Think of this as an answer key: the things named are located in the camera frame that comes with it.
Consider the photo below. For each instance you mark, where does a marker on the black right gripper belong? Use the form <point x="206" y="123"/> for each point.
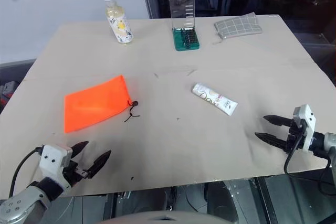
<point x="294" y="136"/>

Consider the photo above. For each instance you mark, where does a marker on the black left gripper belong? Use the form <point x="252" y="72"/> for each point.
<point x="74" y="172"/>

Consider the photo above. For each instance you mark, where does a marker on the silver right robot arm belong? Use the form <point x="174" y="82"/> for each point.
<point x="325" y="148"/>

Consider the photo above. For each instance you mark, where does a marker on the white Dove tube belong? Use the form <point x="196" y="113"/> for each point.
<point x="214" y="98"/>

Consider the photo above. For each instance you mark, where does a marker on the grey rounded robot body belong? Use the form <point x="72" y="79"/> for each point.
<point x="162" y="218"/>

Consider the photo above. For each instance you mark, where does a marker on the grey checked fabric pouch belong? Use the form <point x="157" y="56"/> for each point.
<point x="237" y="26"/>

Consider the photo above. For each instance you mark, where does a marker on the green screwdriver bit case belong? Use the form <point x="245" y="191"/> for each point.
<point x="184" y="27"/>

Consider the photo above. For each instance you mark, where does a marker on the clear yellow drink bottle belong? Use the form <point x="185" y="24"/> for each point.
<point x="119" y="22"/>

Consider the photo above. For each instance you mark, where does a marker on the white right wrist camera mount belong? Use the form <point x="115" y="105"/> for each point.
<point x="306" y="127"/>

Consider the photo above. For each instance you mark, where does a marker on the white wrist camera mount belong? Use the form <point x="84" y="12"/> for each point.
<point x="53" y="159"/>
<point x="306" y="127"/>

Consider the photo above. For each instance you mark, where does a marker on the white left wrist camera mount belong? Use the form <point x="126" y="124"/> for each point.
<point x="53" y="159"/>

